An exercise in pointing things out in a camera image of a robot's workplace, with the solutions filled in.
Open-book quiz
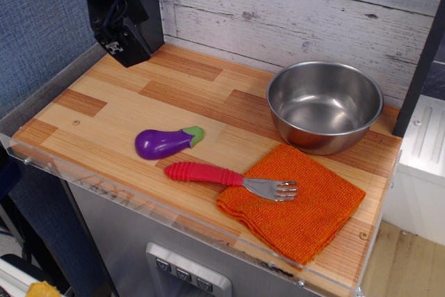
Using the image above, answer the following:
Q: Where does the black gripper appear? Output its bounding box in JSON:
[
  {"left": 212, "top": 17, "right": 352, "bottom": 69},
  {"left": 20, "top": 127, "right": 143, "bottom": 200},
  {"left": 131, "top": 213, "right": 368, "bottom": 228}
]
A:
[{"left": 87, "top": 0, "right": 152, "bottom": 67}]

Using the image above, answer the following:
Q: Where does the purple toy eggplant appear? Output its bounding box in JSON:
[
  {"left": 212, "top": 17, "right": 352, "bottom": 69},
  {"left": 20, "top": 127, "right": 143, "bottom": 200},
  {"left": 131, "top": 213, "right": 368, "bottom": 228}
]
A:
[{"left": 134, "top": 126, "right": 204, "bottom": 160}]

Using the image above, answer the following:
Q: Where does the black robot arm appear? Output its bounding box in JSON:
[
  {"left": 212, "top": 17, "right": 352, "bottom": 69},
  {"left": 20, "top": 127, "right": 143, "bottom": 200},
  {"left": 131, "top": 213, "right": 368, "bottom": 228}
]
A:
[{"left": 86, "top": 0, "right": 152, "bottom": 67}]

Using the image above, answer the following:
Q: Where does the stainless steel bowl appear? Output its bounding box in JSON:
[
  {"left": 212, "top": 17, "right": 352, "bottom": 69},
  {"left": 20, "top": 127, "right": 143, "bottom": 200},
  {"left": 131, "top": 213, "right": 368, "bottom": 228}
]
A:
[{"left": 266, "top": 61, "right": 384, "bottom": 155}]

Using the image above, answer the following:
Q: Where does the silver control panel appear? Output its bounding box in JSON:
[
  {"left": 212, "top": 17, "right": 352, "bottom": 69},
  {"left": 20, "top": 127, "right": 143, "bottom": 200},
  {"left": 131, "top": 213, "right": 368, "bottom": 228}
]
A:
[{"left": 145, "top": 242, "right": 232, "bottom": 296}]

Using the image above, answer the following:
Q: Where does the orange knitted cloth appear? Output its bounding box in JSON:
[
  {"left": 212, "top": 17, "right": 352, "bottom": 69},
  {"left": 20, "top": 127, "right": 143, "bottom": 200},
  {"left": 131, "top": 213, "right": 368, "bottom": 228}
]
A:
[{"left": 216, "top": 144, "right": 366, "bottom": 265}]

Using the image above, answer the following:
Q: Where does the white side cabinet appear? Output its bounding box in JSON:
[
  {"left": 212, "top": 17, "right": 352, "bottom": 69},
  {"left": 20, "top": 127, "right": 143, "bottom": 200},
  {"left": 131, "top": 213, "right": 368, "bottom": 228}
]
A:
[{"left": 382, "top": 95, "right": 444, "bottom": 245}]

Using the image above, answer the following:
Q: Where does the red handled metal fork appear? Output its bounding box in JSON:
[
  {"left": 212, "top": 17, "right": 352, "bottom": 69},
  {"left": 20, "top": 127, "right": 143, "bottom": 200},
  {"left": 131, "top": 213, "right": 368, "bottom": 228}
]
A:
[{"left": 164, "top": 162, "right": 298, "bottom": 202}]

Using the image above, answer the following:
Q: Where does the dark right vertical post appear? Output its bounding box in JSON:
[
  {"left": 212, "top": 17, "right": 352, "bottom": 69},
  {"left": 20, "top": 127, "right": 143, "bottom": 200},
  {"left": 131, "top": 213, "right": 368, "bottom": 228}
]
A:
[{"left": 391, "top": 0, "right": 445, "bottom": 137}]

